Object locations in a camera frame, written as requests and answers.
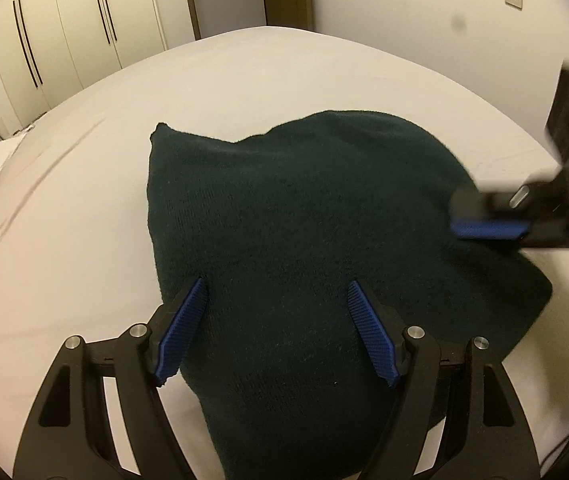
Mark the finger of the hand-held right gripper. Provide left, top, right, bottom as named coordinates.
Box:
left=449, top=184, right=532, bottom=243

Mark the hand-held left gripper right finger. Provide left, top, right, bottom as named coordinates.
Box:
left=347, top=280, right=540, bottom=480

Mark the white bed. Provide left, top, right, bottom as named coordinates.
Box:
left=0, top=25, right=569, bottom=480

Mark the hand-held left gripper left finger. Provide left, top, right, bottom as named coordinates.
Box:
left=12, top=276, right=208, bottom=480

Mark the dark green knit sweater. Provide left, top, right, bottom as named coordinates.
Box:
left=147, top=109, right=554, bottom=480

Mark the white wardrobe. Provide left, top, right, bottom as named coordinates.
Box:
left=0, top=0, right=201, bottom=137

